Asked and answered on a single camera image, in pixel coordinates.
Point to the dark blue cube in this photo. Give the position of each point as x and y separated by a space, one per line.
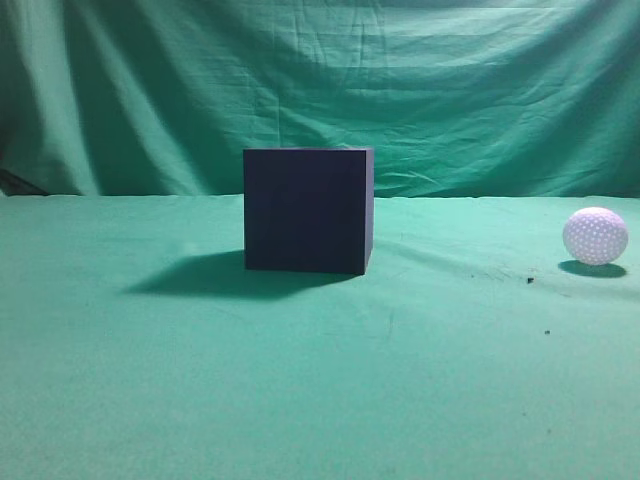
308 209

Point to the green backdrop cloth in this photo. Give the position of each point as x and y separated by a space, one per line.
457 98

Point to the white dimpled golf ball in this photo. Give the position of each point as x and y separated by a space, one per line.
595 236

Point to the green table cloth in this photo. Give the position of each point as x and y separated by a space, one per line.
135 345

